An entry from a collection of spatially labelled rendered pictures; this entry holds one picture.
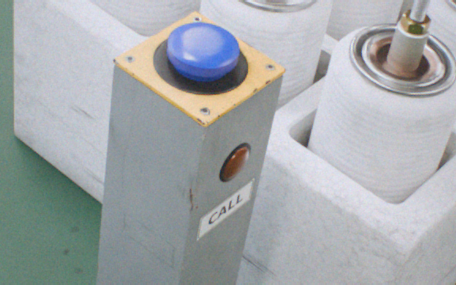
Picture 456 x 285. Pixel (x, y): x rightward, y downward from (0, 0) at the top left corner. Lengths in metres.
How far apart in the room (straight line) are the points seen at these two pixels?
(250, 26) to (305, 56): 0.05
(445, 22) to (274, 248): 0.21
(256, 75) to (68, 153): 0.37
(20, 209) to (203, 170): 0.37
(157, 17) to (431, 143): 0.24
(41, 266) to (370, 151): 0.31
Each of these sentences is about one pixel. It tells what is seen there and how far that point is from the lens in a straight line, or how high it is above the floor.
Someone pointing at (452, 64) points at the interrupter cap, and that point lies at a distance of 0.74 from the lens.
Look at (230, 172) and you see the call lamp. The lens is 0.61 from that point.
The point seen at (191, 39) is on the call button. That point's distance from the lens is 0.58.
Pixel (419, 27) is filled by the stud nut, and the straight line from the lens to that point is 0.70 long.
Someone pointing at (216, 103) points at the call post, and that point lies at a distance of 0.57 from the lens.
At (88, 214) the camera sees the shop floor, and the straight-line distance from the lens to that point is 0.92.
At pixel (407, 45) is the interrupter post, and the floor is 0.27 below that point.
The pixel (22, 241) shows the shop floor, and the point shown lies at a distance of 0.90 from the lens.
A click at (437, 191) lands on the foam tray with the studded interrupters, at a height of 0.18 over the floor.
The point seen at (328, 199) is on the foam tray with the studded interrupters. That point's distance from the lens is 0.72.
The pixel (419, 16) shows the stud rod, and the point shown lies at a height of 0.29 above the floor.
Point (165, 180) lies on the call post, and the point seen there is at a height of 0.25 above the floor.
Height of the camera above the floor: 0.69
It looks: 44 degrees down
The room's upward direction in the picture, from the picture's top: 11 degrees clockwise
